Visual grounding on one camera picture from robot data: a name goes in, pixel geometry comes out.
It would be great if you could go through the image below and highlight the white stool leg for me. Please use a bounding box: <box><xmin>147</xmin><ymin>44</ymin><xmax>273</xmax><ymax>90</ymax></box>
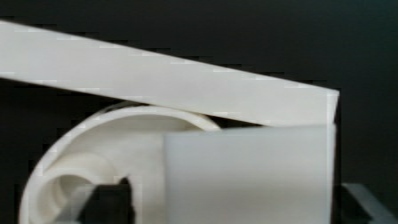
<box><xmin>164</xmin><ymin>125</ymin><xmax>335</xmax><ymax>224</ymax></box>

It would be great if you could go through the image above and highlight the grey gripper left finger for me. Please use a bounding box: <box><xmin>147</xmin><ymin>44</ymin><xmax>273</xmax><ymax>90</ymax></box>
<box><xmin>58</xmin><ymin>183</ymin><xmax>134</xmax><ymax>224</ymax></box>

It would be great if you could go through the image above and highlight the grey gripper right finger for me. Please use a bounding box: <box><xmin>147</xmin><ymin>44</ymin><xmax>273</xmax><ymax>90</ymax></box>
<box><xmin>342</xmin><ymin>183</ymin><xmax>395</xmax><ymax>224</ymax></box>

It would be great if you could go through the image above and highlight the white round stool seat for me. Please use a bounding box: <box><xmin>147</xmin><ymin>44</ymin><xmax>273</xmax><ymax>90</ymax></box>
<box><xmin>17</xmin><ymin>102</ymin><xmax>219</xmax><ymax>224</ymax></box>

